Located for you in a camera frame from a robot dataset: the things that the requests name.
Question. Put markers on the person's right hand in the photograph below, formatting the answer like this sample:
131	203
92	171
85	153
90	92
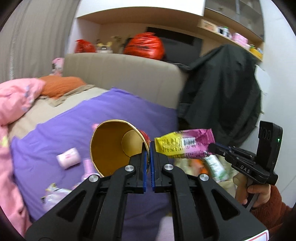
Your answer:
240	190

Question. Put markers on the person's right forearm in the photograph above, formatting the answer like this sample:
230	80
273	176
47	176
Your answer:
272	210

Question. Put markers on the dark jacket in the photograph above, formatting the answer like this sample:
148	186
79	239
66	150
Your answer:
219	92

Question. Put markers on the artificial flowers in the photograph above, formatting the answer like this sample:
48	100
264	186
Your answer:
115	38

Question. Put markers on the white green wrapper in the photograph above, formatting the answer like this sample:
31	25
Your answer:
215	166

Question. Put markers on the pink box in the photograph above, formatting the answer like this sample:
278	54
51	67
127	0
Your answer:
239	38

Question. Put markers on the small red plastic bag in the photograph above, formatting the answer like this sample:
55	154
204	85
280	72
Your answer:
84	46

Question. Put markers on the small yellow object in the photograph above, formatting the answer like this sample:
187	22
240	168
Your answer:
254	49

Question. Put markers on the yellow plastic bag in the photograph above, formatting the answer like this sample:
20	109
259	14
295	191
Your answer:
227	184

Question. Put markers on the orange pillow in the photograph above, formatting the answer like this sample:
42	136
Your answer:
60	85

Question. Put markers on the pink pig toy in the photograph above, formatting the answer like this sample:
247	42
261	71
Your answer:
95	127

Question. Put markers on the beige padded headboard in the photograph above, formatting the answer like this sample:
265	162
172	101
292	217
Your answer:
115	69

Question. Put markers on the light wooden shelf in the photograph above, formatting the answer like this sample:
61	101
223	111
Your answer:
138	18

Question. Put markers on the pink printed duvet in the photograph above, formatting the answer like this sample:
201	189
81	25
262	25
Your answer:
16	97

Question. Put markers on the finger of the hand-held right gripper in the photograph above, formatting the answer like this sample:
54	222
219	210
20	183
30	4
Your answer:
227	148
219	151

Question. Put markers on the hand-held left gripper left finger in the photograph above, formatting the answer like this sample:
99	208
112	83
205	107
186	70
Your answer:
145	166

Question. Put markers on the beige bed sheet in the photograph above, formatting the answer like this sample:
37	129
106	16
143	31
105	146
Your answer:
34	115

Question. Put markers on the beige pleated curtain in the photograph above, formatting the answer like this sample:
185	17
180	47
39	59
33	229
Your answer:
34	39

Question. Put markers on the pink yellow snack wrapper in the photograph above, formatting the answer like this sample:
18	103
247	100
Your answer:
180	143

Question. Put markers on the purple blanket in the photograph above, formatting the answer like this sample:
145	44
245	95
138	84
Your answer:
69	125

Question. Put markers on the white rabbit toy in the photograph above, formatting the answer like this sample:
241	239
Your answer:
104	49

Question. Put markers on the picture frame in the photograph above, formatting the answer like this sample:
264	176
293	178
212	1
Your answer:
208	25

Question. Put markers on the gold paper cup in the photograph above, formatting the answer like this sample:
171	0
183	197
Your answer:
108	148

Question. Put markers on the large red plastic bag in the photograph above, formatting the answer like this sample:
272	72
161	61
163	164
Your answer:
144	46

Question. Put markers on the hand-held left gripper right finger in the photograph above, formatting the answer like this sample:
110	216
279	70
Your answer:
152	166

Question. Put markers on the small white device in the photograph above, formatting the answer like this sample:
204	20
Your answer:
223	31

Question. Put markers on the pink plush toy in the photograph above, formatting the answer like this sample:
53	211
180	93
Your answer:
57	63

